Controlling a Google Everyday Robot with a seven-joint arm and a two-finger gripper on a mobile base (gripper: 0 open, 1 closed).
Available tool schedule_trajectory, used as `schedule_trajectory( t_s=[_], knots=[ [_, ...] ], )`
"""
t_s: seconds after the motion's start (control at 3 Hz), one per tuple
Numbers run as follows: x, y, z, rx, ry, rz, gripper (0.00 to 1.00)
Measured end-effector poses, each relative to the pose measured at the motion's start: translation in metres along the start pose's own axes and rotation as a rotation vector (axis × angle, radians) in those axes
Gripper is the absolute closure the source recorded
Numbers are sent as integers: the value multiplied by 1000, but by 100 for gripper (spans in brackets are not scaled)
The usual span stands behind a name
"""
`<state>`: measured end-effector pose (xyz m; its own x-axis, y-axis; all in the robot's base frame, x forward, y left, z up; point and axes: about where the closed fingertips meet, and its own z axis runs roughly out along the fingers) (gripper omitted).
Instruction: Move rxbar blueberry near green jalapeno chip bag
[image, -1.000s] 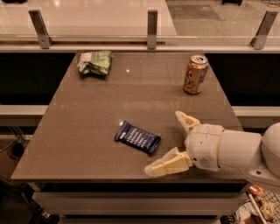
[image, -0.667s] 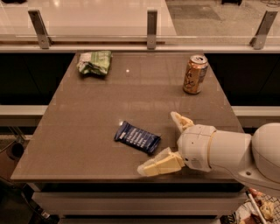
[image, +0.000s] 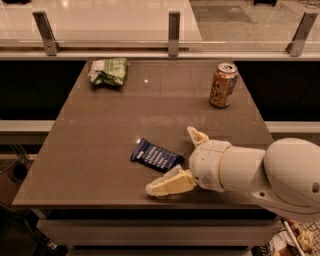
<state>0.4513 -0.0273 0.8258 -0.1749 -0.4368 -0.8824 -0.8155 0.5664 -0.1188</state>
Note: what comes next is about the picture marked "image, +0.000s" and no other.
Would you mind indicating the middle metal railing bracket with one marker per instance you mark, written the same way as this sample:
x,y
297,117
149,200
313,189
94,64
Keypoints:
x,y
173,33

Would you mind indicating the orange soda can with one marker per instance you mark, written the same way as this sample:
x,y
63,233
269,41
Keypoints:
x,y
223,84

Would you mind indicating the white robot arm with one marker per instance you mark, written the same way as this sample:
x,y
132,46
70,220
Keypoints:
x,y
284,178

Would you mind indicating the right metal railing bracket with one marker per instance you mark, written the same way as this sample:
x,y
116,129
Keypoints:
x,y
296,45

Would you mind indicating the wire basket with snacks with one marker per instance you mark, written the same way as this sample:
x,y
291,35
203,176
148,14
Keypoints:
x,y
295,239

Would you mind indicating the left metal railing bracket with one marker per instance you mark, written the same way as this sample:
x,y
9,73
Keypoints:
x,y
51,47

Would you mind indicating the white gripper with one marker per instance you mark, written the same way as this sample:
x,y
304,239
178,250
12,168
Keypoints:
x,y
207,164

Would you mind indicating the green jalapeno chip bag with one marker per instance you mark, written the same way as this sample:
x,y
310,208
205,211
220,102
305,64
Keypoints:
x,y
108,71

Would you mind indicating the white drawer front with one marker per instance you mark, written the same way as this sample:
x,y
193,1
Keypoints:
x,y
159,232

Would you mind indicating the blue rxbar blueberry wrapper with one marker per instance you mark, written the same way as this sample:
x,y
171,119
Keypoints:
x,y
155,157

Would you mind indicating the metal railing bracket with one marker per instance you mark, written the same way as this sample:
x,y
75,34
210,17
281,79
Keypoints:
x,y
173,33
296,45
51,47

